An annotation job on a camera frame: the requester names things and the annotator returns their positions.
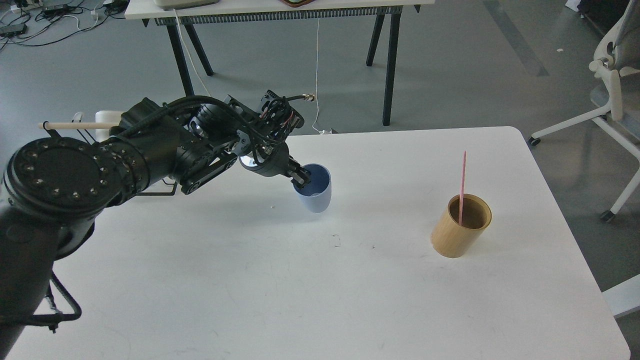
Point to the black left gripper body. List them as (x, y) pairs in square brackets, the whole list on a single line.
[(278, 162)]

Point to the white cup on rack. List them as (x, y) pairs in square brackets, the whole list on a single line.
[(109, 119)]

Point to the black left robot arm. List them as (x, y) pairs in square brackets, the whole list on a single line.
[(53, 188)]

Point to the white background table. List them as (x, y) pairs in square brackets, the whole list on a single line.
[(235, 11)]

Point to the bamboo cylinder holder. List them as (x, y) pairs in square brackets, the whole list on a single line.
[(451, 240)]

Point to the black wire dish rack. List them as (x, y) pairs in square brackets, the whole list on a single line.
[(163, 187)]

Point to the wooden dowel rod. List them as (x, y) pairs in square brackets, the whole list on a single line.
[(49, 125)]

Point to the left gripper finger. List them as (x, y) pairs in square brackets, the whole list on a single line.
[(298, 172), (298, 186)]

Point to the white office chair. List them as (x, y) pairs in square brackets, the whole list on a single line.
[(616, 63)]

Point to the blue plastic cup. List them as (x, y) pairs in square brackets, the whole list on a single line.
[(317, 194)]

